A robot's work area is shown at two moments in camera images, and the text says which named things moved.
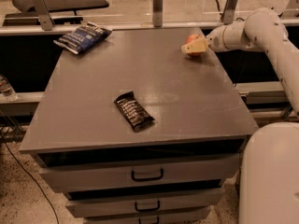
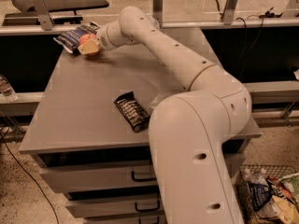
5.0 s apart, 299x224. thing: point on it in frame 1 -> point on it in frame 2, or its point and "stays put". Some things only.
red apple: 192,38 -> 88,37
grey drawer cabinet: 135,132 stays put
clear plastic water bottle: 7,89 stays put
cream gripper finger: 196,47 -> 90,48
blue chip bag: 83,37 stays put
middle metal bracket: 158,7 stays put
